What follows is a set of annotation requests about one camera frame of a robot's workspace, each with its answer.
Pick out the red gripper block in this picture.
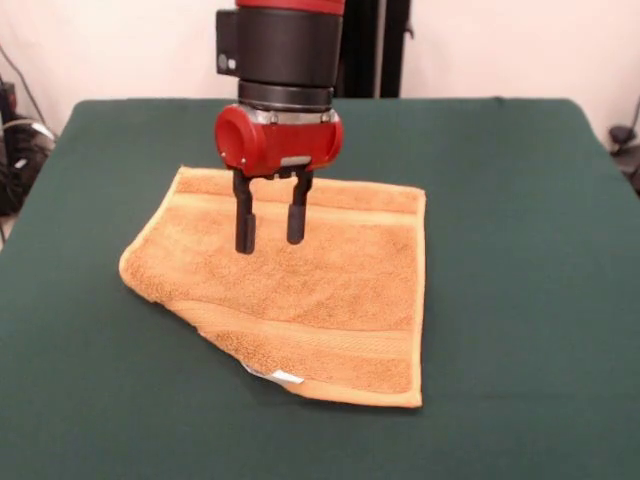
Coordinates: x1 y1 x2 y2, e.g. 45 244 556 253
214 103 345 255

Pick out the orange terry towel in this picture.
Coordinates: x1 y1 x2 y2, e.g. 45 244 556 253
118 165 428 410

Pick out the dark green table cloth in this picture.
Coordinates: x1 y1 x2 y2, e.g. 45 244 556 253
0 97 640 480

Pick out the black power adapter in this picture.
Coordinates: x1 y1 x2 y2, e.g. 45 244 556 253
608 124 640 196

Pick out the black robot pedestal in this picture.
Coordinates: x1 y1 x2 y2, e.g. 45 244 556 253
332 0 416 100

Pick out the black cable heap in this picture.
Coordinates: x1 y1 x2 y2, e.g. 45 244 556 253
0 74 57 217

